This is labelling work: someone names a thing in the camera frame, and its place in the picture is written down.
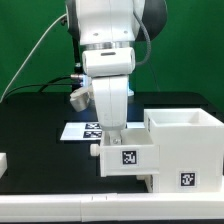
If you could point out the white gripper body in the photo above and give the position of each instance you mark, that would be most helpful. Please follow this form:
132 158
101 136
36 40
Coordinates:
111 98

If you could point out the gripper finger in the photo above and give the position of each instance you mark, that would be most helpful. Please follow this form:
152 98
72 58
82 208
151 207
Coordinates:
115 137

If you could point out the white drawer with knob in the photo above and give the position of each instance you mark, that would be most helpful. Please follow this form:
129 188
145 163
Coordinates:
137 155

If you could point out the white drawer without knob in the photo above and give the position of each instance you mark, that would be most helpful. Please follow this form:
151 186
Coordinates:
150 181

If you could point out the white drawer cabinet box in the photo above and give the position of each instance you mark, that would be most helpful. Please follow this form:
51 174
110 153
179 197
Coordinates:
191 143

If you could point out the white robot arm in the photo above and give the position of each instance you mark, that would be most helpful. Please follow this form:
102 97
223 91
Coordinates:
107 31

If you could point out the white marker sheet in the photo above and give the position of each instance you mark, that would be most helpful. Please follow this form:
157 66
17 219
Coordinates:
81 131

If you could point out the white block at left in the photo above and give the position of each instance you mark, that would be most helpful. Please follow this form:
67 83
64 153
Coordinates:
3 164

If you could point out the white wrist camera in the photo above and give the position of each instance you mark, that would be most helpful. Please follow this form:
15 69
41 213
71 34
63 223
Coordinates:
80 98

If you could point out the black camera stand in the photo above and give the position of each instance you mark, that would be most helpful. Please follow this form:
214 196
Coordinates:
78 70

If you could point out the white front border rail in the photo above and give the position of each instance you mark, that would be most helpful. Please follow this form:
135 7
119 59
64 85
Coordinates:
111 207

